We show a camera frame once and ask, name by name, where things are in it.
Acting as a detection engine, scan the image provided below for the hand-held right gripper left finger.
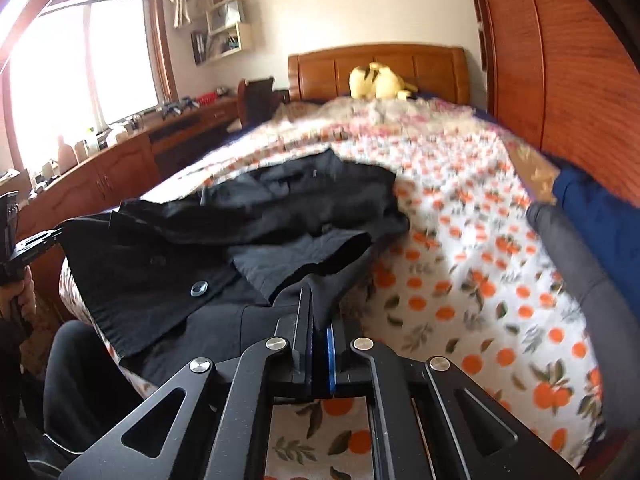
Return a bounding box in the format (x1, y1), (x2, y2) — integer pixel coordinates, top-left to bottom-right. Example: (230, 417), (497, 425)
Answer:
(59, 287), (317, 480)

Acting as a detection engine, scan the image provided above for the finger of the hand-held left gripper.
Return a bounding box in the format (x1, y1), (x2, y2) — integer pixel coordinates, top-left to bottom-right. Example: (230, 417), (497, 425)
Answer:
(10, 227), (66, 267)

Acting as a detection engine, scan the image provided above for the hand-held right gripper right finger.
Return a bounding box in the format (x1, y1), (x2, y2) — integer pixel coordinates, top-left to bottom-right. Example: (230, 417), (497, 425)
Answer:
(320, 322), (582, 480)

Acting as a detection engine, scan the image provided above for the black double-breasted coat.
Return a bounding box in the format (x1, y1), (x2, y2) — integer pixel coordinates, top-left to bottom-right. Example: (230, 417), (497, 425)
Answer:
(60, 149), (412, 402)

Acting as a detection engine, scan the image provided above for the person's left hand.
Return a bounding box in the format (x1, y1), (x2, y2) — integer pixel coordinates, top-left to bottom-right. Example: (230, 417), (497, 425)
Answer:
(0, 266), (39, 333)

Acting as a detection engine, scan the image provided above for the long wooden desk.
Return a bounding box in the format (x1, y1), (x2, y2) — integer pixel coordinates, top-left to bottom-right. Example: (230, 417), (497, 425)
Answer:
(0, 95), (241, 307)

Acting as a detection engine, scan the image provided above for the bed with floral sheets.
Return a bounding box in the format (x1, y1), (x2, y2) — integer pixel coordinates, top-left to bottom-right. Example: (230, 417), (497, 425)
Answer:
(59, 95), (607, 480)

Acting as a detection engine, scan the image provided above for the person's dark trouser leg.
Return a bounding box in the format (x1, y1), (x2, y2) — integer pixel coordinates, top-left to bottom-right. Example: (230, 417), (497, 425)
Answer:
(42, 320), (152, 454)

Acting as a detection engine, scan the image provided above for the wooden chair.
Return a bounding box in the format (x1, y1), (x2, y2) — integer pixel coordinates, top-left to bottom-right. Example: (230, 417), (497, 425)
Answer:
(236, 76), (291, 129)

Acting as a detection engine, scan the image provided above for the pink floral blanket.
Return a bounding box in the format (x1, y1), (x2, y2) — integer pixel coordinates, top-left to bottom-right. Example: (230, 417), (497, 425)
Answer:
(270, 96), (482, 132)

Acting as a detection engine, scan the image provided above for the yellow plush toy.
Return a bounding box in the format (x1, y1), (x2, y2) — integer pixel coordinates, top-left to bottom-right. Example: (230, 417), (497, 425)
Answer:
(348, 61), (419, 101)

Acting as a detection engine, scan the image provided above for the wooden bed headboard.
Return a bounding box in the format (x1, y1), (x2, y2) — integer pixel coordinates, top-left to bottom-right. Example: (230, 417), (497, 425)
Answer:
(287, 44), (471, 107)

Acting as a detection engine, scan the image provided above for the folded grey cloth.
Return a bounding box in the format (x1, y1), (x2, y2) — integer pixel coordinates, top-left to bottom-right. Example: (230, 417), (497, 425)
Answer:
(526, 202), (640, 442)

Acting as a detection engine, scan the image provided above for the folded navy cloth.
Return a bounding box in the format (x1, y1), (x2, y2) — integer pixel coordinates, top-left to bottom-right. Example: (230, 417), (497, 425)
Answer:
(552, 167), (640, 282)

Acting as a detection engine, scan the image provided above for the wooden slatted wardrobe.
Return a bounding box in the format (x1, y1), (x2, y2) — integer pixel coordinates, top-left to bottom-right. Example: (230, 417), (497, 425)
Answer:
(465, 0), (640, 207)

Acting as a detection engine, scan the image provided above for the window with wooden frame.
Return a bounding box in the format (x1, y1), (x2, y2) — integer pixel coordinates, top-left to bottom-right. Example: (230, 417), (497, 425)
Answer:
(0, 0), (179, 172)

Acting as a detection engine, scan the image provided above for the wooden wall shelf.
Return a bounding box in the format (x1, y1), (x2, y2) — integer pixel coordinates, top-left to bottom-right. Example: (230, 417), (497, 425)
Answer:
(190, 0), (254, 66)

